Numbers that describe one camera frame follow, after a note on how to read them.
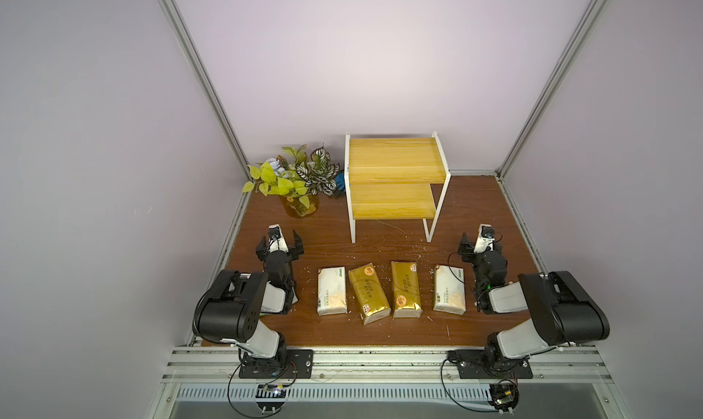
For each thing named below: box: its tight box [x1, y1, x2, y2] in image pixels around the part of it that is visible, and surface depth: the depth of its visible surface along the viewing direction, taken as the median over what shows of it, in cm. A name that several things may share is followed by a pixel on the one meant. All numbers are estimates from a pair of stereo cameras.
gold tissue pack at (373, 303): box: [348, 262, 392, 326], surface depth 81 cm
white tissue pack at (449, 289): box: [432, 263, 466, 316], surface depth 83 cm
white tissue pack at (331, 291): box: [316, 266, 348, 317], surface depth 83 cm
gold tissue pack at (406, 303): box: [390, 260, 423, 319], surface depth 82 cm
